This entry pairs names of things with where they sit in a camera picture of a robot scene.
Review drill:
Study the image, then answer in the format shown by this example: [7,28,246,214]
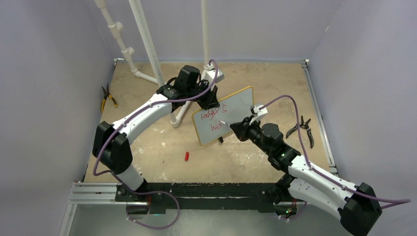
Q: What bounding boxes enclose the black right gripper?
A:
[231,115,272,155]

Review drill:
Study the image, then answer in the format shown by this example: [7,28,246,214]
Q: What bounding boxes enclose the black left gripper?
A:
[186,79,219,111]

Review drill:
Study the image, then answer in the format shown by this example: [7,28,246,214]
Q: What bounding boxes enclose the yellow-framed whiteboard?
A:
[192,86,254,146]

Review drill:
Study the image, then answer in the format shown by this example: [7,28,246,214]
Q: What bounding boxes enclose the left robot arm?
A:
[92,61,224,201]

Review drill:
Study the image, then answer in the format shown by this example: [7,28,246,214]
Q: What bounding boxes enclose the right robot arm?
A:
[229,118,382,236]

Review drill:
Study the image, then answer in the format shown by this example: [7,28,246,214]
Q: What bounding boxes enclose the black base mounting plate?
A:
[115,182,293,214]

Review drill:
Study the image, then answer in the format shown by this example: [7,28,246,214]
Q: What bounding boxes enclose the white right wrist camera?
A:
[249,103,268,125]

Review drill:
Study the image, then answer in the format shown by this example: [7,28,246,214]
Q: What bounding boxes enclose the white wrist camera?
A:
[202,68,225,84]
[249,103,268,125]

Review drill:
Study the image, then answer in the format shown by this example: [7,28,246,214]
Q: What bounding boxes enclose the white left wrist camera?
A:
[202,68,225,84]

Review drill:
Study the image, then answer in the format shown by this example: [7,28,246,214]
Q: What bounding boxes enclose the black-handled pliers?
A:
[286,115,315,149]

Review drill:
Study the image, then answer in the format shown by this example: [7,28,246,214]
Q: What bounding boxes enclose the yellow-handled pliers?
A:
[100,84,118,113]

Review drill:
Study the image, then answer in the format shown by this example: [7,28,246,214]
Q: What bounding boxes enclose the white PVC pipe frame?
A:
[94,0,211,128]

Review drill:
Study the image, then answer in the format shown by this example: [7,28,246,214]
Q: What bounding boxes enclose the aluminium frame rail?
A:
[58,182,128,236]

